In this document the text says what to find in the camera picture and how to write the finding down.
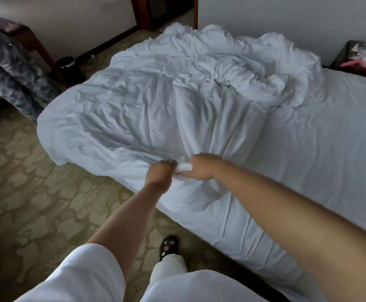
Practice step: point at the person's left hand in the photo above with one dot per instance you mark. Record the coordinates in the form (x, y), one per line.
(161, 176)

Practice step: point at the person's right hand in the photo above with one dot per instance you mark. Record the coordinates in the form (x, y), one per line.
(205, 166)

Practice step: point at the white duvet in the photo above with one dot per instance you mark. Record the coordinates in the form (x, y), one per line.
(170, 103)

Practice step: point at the white bed sheet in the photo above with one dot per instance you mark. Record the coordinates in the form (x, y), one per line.
(334, 141)

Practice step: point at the pink lint roller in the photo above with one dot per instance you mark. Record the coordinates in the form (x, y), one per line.
(353, 63)

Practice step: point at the person's left forearm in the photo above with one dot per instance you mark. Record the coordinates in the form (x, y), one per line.
(126, 229)

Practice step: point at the person's right forearm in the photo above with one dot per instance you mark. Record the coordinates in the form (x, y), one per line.
(296, 223)

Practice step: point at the person's black left shoe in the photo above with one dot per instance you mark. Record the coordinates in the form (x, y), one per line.
(168, 246)

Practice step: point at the person's white shirt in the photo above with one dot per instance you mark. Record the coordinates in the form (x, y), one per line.
(76, 276)

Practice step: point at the black waste bin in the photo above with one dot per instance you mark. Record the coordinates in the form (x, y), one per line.
(69, 71)

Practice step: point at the dark wooden nightstand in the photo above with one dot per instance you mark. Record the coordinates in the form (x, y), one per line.
(343, 59)

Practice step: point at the brown wooden desk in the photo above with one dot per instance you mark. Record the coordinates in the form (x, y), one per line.
(25, 35)

